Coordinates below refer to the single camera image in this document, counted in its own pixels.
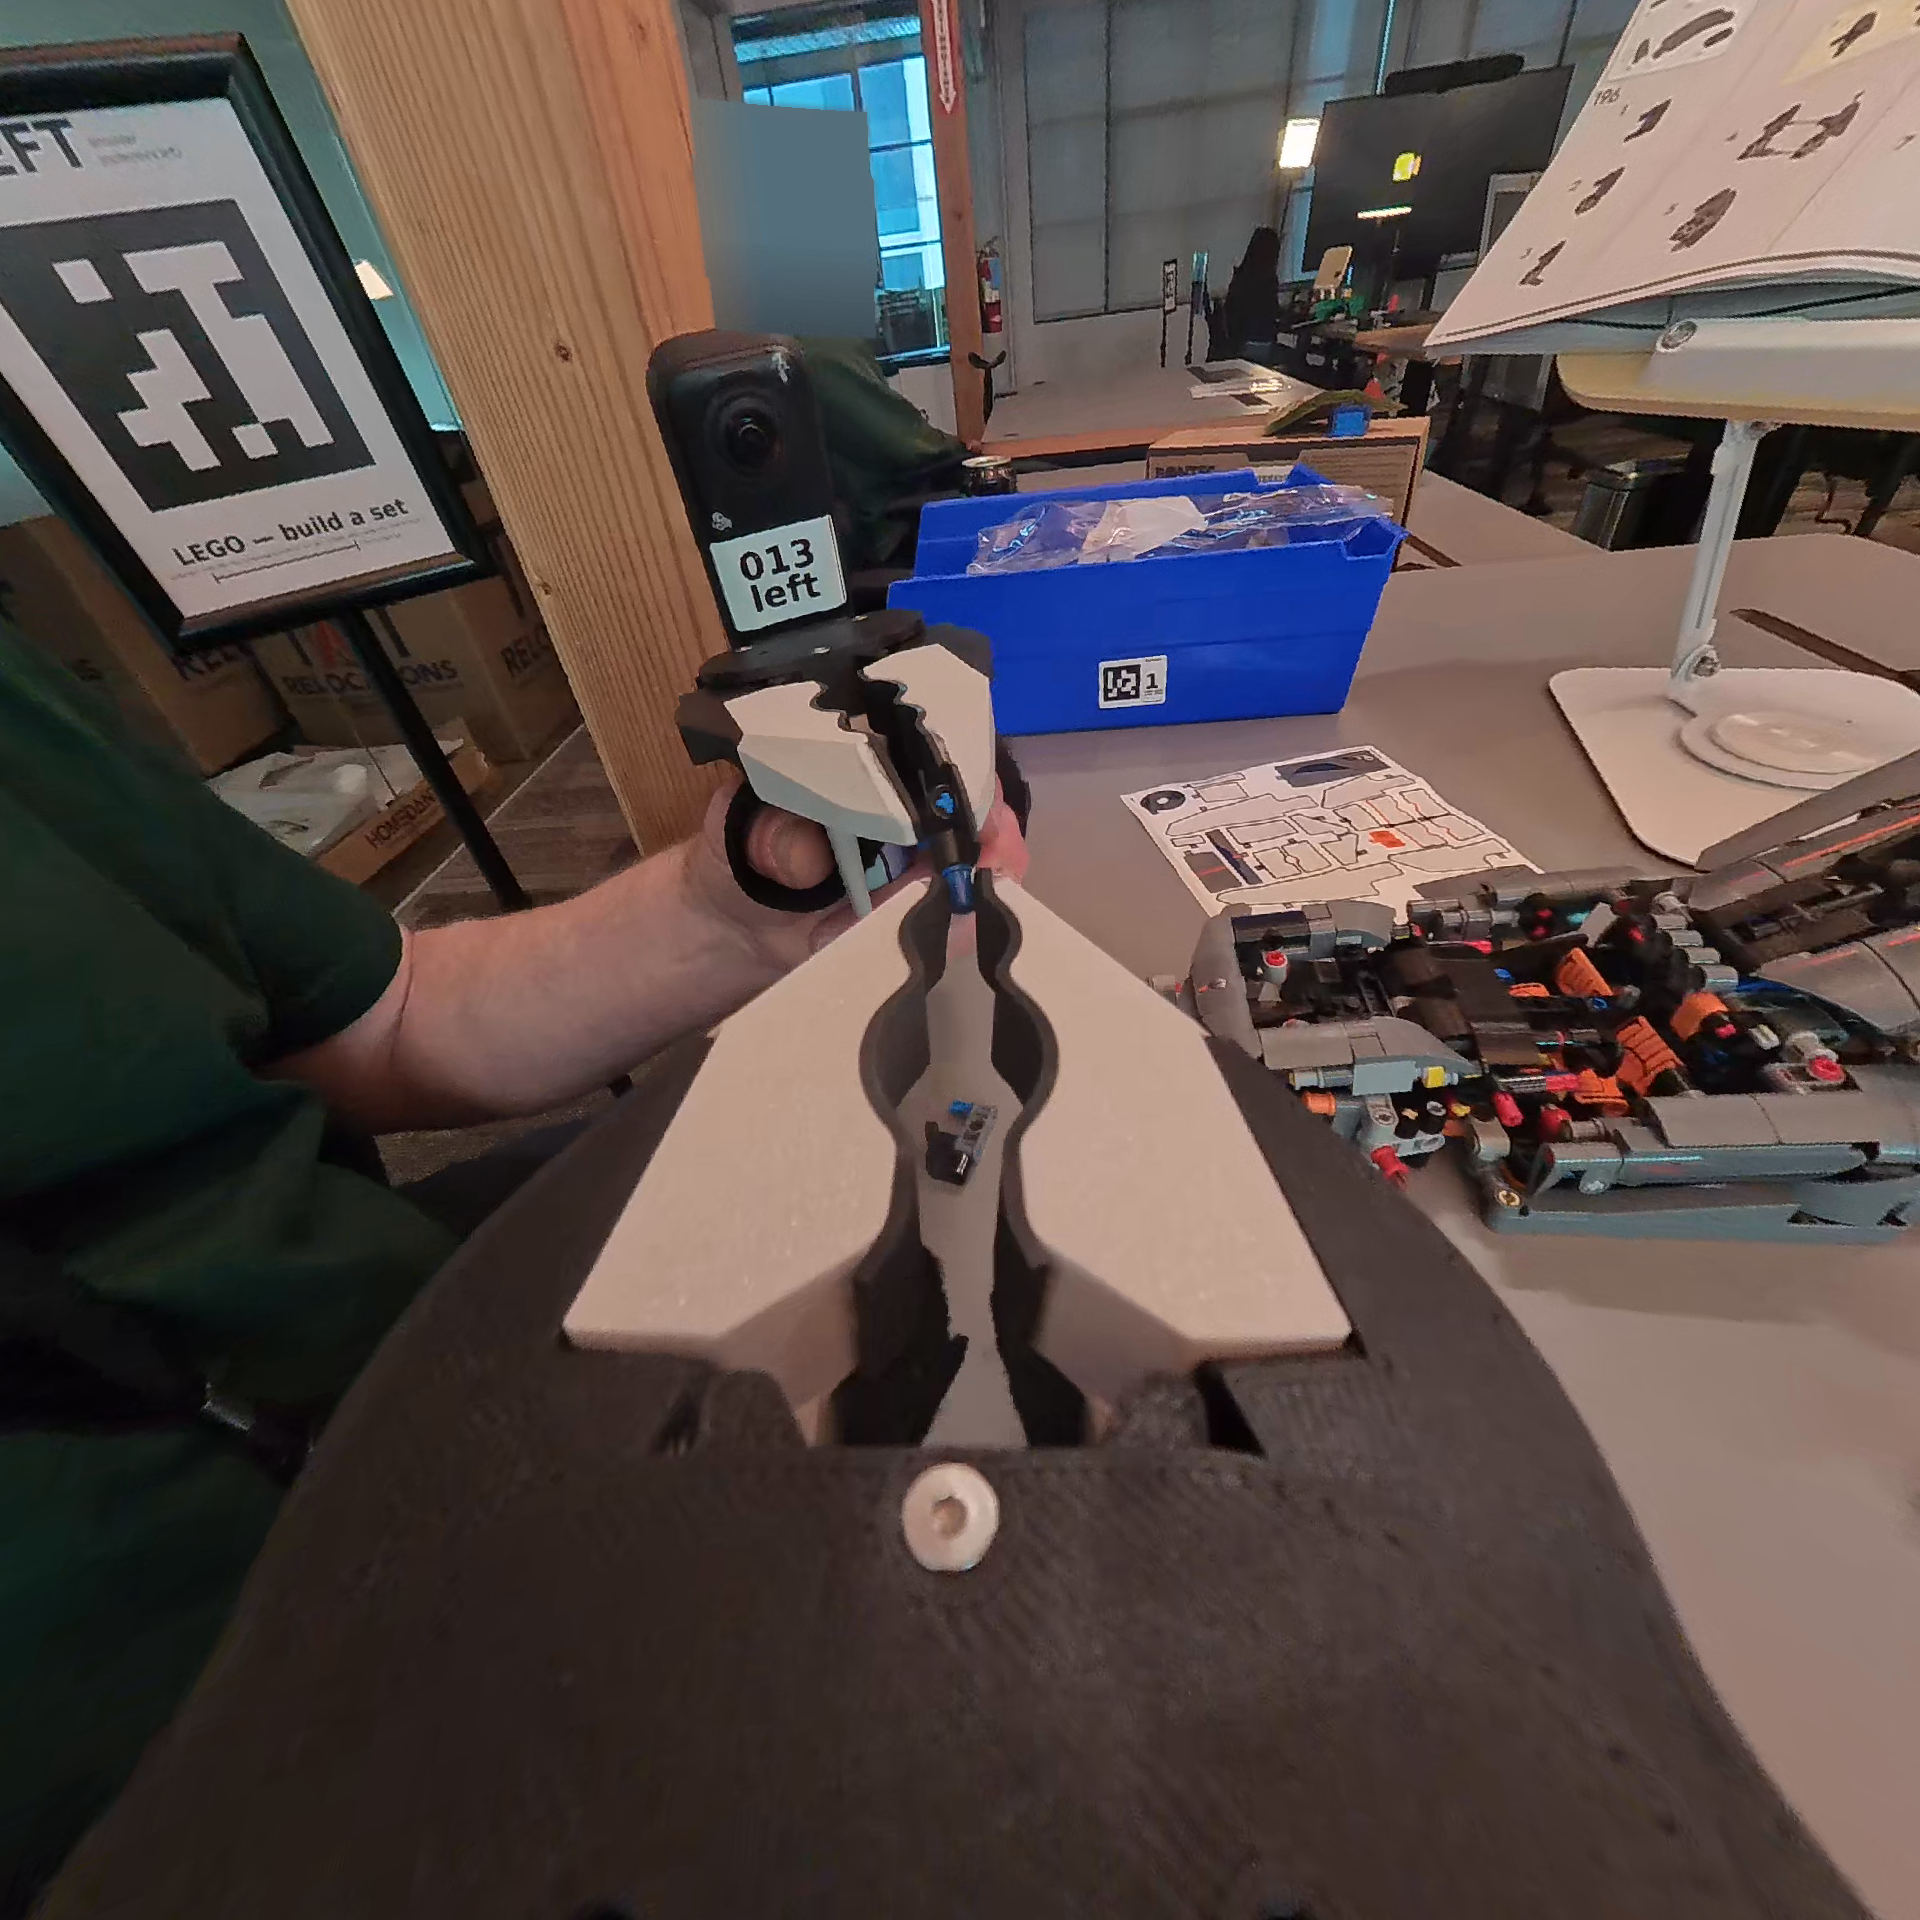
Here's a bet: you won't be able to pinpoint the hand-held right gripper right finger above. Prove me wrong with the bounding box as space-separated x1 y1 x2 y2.
978 880 1355 1445

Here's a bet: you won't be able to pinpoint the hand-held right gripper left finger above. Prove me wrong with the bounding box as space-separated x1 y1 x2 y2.
563 883 941 1445

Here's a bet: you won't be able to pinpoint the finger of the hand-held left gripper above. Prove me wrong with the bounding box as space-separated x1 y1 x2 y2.
895 645 1002 876
736 672 941 849

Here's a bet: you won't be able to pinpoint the black and blue lego connector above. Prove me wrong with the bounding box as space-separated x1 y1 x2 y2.
918 751 984 916

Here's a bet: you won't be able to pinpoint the person's left forearm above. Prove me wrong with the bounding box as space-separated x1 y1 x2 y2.
306 861 723 1135

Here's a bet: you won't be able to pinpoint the grey lego car model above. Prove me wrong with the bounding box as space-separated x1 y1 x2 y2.
1152 777 1920 1248

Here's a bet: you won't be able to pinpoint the person's left hand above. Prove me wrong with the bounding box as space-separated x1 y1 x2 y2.
678 791 909 992

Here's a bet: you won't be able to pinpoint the blue plastic parts bin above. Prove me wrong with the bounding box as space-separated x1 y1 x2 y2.
887 465 1407 740

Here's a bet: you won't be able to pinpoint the clear plastic bags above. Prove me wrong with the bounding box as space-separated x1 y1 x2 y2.
967 491 1384 583

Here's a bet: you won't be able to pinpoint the brown cardboard moving box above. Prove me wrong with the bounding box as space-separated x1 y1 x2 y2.
246 576 586 770
0 517 291 777

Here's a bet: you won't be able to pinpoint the black sign stand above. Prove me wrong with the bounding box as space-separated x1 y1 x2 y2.
343 599 535 916

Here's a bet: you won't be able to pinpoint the white sticker sheet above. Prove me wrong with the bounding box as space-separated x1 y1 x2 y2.
1119 746 1547 922

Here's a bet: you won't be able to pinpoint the open box with white foam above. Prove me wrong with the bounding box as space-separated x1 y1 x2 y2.
207 743 496 890

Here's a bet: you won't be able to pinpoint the framed marker sign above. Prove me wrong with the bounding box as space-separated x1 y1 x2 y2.
0 32 501 650

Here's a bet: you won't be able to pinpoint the white book stand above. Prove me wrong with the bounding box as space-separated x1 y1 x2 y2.
1550 312 1920 874

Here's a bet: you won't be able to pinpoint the open instruction book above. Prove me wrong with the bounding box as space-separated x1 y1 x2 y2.
1422 0 1920 357

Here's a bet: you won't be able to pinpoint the wide wooden post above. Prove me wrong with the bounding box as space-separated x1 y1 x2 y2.
285 0 741 857

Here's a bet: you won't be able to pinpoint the slim wooden post red sign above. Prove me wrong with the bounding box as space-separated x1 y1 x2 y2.
918 0 999 452

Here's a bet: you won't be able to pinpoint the black wall monitor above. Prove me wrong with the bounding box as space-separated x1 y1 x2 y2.
1295 65 1578 284

